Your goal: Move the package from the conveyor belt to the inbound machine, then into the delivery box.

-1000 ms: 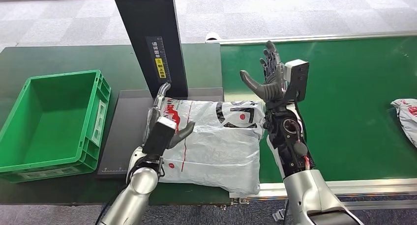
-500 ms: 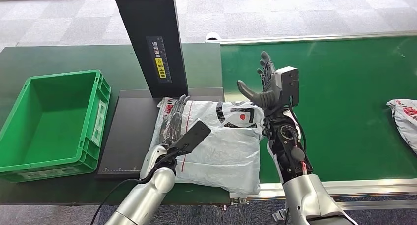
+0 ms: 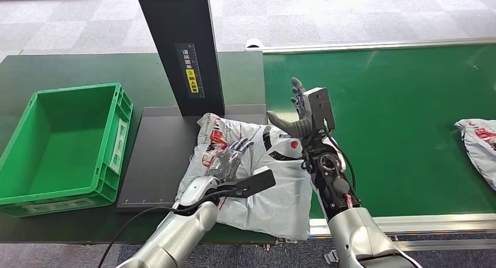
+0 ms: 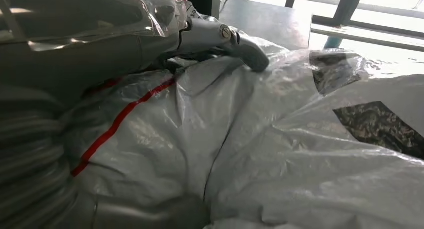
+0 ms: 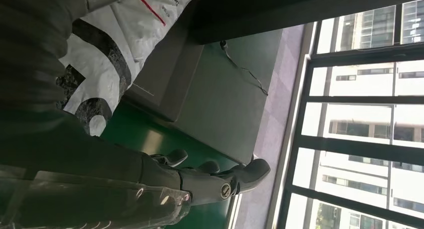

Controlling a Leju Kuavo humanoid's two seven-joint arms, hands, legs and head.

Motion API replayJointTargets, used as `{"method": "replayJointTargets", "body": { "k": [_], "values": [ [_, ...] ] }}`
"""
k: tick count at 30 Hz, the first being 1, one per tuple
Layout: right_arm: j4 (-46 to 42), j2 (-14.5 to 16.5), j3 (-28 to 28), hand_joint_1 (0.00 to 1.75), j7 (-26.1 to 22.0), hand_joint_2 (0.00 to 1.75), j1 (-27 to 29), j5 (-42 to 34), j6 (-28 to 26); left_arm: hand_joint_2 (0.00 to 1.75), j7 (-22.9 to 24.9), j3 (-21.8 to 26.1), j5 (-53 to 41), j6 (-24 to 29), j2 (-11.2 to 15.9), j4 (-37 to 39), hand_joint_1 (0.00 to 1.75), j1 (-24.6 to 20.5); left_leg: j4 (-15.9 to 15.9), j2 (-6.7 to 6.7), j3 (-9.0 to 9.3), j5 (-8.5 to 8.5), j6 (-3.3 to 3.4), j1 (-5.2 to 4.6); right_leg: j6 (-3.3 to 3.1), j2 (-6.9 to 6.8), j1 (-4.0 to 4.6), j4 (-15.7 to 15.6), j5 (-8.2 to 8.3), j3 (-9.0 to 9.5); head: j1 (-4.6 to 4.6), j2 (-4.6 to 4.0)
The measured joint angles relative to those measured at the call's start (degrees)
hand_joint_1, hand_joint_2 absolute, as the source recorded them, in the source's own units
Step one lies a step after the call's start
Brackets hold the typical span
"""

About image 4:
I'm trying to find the white plastic mailer package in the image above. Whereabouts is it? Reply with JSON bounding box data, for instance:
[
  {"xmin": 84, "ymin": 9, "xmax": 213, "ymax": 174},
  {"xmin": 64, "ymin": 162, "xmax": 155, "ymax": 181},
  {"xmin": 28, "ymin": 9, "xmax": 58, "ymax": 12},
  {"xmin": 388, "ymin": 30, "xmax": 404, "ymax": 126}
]
[{"xmin": 62, "ymin": 0, "xmax": 424, "ymax": 229}]

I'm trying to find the aluminium conveyor frame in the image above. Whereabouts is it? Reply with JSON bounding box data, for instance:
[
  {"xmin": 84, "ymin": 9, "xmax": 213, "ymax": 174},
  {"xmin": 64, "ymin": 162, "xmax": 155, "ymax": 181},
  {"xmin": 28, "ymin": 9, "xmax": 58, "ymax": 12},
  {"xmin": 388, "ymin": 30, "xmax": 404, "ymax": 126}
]
[{"xmin": 310, "ymin": 15, "xmax": 424, "ymax": 53}]

